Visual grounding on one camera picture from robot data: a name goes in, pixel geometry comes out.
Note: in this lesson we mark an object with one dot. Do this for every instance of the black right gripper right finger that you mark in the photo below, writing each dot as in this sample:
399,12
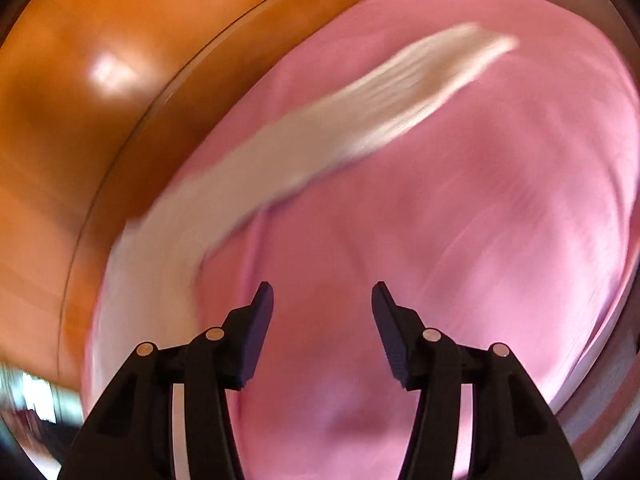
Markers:
515,435

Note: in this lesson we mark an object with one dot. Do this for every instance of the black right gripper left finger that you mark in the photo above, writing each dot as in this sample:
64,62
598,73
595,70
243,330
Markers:
128,433

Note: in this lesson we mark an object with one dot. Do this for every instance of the cream knitted sweater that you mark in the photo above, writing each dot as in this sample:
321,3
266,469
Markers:
152,267

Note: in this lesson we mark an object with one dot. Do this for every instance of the pink bedspread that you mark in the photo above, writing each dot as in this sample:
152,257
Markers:
504,216

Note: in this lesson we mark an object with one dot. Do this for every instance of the wooden panelled headboard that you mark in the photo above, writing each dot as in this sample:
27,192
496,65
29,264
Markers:
101,102

